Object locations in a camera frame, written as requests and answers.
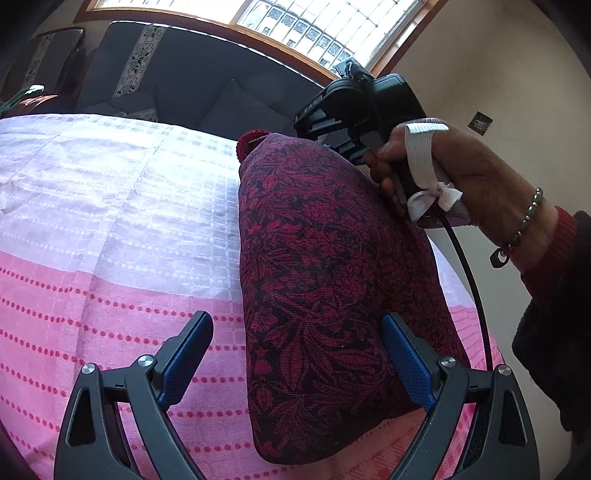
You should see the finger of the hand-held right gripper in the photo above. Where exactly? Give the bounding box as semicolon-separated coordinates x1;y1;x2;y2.
323;127;376;166
294;78;372;138

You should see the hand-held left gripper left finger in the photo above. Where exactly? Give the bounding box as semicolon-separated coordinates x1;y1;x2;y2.
54;311;214;480

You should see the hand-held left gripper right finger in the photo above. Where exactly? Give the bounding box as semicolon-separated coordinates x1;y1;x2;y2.
381;312;540;480

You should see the dark red floral garment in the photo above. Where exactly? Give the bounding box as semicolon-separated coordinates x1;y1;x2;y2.
237;129;472;464

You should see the person's right forearm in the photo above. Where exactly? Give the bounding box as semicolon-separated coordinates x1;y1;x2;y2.
505;203;591;435

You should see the person's right hand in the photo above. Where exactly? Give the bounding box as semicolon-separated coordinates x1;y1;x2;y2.
369;121;546;268

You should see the dark grey square pillow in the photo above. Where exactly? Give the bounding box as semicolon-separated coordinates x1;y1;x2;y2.
198;79;301;139

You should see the wooden framed window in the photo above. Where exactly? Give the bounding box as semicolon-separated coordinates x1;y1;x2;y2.
74;0;451;84

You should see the dark grey sofa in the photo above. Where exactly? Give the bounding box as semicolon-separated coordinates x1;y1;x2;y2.
76;21;333;139

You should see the pink and white woven blanket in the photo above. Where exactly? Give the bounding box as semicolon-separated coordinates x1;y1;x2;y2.
0;113;506;480

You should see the grey patterned cushion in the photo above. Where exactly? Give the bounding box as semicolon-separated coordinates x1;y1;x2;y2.
83;88;160;123

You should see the red cushion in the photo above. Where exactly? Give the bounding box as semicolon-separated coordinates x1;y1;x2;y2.
9;93;61;116

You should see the dark grey armchair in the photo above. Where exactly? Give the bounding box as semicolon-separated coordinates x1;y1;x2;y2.
0;28;86;100

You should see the green cloth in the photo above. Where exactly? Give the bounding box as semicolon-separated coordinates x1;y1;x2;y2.
0;84;44;116

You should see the white elastic strap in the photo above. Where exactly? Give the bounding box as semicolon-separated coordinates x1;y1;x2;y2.
404;121;463;222

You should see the dark wall switch plate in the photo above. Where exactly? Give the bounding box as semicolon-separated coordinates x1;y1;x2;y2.
468;111;493;136

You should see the black cable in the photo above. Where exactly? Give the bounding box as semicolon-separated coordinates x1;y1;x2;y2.
441;217;492;370

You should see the beaded bracelet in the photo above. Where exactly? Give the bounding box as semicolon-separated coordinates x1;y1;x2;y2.
492;187;546;268

